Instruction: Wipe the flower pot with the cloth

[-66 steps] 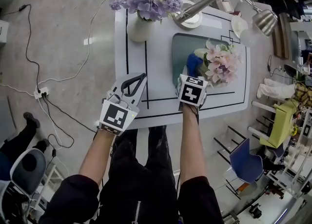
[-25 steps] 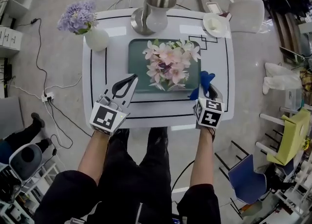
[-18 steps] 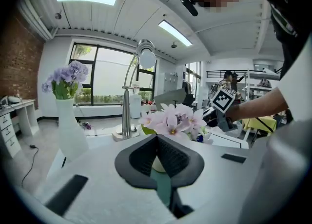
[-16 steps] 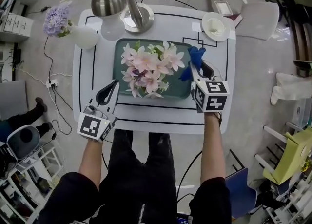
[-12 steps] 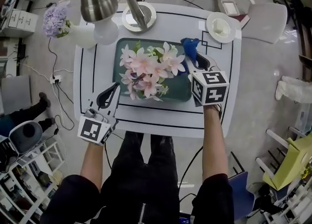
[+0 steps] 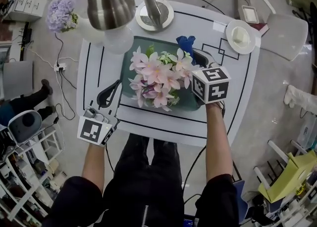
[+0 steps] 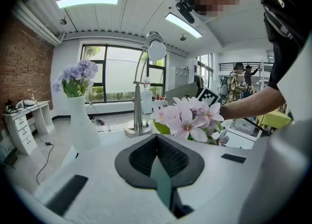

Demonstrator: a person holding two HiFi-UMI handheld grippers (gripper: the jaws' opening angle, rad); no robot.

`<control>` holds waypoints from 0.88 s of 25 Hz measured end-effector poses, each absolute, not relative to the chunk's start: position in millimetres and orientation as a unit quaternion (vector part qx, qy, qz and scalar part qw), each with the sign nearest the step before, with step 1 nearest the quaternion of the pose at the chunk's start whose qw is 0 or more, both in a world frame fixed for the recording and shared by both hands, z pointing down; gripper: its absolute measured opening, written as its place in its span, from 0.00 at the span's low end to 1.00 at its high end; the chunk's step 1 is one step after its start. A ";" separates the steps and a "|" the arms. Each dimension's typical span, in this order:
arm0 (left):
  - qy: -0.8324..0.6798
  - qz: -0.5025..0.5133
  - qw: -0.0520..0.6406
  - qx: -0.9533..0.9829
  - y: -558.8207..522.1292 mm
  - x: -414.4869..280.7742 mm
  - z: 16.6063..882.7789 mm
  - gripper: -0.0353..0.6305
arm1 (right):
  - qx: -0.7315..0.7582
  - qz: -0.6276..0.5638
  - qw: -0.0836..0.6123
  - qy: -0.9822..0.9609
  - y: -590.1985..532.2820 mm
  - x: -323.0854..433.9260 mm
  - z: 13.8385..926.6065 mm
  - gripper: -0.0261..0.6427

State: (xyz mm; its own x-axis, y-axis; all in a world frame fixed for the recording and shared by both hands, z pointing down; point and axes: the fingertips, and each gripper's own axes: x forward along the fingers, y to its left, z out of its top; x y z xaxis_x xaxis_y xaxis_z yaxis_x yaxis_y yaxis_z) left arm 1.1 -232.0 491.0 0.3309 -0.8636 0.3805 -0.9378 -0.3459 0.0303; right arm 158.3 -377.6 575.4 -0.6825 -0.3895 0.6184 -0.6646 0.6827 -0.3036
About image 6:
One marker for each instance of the white drawer box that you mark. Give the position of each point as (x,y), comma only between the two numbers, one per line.
(29,3)

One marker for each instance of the white metal shelf rack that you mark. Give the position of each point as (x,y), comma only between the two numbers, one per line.
(22,184)

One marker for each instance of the silver metal desk lamp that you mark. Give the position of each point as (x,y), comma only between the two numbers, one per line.
(110,3)

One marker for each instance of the white ceramic vase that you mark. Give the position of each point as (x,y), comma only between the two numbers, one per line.
(116,39)

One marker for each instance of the white block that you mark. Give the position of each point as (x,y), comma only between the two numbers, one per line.
(239,35)

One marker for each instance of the grey flat panel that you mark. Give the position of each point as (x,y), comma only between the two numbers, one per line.
(17,80)

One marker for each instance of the blue cloth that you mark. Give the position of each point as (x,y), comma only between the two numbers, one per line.
(185,44)

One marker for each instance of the white power strip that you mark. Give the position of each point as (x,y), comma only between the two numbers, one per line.
(60,67)

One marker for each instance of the white rectangular dish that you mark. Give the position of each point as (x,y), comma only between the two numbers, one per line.
(250,14)

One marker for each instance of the blue chair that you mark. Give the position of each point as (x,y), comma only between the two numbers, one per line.
(241,196)

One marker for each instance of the yellow-green cardboard box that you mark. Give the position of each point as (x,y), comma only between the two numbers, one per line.
(287,179)

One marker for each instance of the dark red book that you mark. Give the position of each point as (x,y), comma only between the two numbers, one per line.
(261,28)

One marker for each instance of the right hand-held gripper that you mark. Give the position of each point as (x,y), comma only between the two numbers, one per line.
(210,85)

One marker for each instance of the white round plate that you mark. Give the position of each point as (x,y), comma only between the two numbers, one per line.
(244,48)

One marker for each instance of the person's black clothing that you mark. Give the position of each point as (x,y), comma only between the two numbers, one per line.
(146,184)

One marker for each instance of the purple artificial flower bunch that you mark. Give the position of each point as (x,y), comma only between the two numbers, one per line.
(60,13)

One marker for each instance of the white chair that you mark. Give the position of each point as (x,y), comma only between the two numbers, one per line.
(284,35)

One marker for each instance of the pink artificial flower bunch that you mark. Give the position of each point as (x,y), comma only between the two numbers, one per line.
(156,75)

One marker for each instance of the person's right forearm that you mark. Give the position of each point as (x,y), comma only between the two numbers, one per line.
(218,142)

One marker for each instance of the beige tissue box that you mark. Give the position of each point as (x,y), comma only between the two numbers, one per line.
(239,1)

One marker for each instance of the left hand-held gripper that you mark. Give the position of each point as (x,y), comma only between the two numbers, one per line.
(89,129)

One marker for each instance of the person's left forearm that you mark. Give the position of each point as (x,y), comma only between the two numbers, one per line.
(95,161)

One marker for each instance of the white fluffy cloth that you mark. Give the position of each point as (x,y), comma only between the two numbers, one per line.
(301,100)

